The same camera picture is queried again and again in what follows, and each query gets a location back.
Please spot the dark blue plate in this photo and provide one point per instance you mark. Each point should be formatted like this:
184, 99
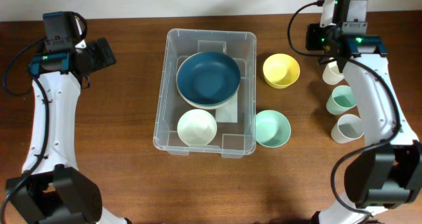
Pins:
209, 66

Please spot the white bowl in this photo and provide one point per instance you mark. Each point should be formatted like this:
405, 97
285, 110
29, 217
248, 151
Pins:
197, 127

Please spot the light grey cup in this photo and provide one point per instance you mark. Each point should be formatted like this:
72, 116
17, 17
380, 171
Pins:
348, 128

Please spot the white label in container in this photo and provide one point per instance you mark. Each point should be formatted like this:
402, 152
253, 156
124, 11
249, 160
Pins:
228, 112

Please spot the cream white cup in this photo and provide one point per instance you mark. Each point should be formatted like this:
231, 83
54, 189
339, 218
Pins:
331, 74

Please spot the mint green cup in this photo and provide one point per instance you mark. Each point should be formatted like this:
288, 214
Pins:
340, 100

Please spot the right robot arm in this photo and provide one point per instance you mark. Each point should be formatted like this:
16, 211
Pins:
386, 172

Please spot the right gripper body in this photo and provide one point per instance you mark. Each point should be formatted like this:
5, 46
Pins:
313, 41

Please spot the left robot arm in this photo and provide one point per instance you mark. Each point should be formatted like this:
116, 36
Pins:
51, 189

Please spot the mint green bowl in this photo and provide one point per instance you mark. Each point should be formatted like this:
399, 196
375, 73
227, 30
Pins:
273, 129

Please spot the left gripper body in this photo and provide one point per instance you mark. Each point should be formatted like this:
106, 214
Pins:
96, 57

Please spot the yellow bowl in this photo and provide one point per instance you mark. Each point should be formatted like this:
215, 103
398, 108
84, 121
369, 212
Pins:
281, 70

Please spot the clear plastic storage container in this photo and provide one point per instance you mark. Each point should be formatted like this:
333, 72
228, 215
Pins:
233, 140

